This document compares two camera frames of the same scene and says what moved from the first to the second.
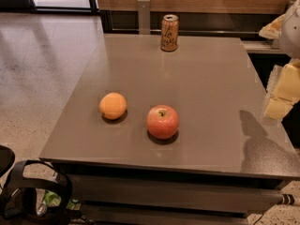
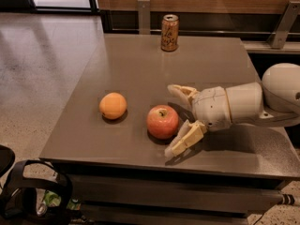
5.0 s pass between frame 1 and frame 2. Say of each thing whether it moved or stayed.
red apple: stayed
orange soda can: stayed
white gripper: moved
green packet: stayed
